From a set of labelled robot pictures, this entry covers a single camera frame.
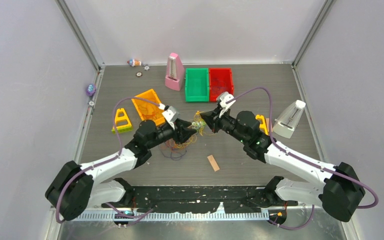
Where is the yellow green triangle block left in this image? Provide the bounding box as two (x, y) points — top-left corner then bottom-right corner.
(111, 108), (133, 134)

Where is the pink metronome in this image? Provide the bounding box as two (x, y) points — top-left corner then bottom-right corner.
(164, 52), (185, 91)

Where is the yellow triangle block right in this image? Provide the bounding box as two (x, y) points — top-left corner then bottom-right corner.
(255, 114), (270, 136)

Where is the red plastic bin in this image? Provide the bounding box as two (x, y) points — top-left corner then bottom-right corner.
(209, 67), (235, 102)

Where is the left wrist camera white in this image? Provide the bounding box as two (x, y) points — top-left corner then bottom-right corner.
(162, 105), (180, 130)

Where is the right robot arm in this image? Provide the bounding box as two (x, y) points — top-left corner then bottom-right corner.
(199, 108), (366, 222)

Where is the green plastic bin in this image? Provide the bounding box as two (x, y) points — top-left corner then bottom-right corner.
(184, 68), (210, 103)

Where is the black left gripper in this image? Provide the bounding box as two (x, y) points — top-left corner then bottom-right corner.
(147, 118), (196, 150)

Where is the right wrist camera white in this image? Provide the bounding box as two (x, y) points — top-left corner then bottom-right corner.
(216, 91), (236, 118)

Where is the green owl puzzle piece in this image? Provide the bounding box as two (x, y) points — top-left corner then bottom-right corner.
(191, 120), (206, 130)

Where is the orange plastic bin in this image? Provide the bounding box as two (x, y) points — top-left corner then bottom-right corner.
(131, 88), (165, 126)

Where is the orange cable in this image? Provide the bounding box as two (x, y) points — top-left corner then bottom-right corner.
(138, 94), (161, 122)

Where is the yellow cable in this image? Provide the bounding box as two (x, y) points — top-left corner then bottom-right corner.
(173, 110), (209, 148)

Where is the white metronome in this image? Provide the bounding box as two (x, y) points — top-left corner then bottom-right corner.
(272, 100), (306, 139)

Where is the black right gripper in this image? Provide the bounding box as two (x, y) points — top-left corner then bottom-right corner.
(200, 106), (248, 145)

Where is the small tan wooden block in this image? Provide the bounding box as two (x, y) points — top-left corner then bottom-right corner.
(266, 118), (270, 132)

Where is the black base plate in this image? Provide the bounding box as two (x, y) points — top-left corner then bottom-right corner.
(112, 185), (298, 214)

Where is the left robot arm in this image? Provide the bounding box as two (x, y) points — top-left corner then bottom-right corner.
(45, 119), (197, 223)

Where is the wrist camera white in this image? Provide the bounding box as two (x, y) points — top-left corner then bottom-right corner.
(216, 91), (236, 118)
(162, 105), (180, 130)

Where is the purple paw toy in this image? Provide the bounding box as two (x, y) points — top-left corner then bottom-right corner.
(86, 83), (97, 97)

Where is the small clown figurine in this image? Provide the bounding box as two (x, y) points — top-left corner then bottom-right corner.
(126, 58), (143, 67)

